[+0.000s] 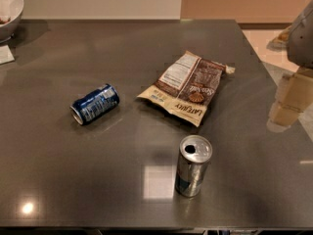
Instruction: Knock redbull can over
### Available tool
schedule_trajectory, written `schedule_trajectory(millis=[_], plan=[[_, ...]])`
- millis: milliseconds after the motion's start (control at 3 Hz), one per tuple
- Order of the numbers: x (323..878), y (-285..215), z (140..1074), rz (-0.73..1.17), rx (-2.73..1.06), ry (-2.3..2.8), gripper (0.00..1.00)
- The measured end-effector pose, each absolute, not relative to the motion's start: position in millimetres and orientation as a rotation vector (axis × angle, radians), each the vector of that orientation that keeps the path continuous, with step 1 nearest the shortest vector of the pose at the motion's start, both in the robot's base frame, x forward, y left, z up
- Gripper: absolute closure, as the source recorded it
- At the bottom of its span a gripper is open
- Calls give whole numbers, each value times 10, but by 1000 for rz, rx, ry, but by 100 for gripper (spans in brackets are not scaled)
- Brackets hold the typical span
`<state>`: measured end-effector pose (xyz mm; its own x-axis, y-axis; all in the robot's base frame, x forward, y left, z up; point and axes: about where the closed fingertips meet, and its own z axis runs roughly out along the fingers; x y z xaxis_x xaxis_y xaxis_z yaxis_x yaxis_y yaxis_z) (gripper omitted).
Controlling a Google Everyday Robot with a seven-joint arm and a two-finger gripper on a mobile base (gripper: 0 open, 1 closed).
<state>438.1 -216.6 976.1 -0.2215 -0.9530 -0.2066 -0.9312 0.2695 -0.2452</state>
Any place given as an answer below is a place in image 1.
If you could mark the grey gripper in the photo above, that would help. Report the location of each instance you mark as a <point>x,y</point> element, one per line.
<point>301,38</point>

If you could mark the silver redbull can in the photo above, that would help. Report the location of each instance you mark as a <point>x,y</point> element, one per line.
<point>194,156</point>

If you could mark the blue soda can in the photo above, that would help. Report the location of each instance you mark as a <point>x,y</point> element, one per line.
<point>94,104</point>

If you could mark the brown chip bag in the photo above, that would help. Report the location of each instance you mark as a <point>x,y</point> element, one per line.
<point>187,87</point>

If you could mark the white paper napkin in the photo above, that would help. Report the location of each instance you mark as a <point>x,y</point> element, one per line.
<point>6,55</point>

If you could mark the white bowl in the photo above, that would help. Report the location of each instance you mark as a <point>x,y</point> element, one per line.
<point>10,16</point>

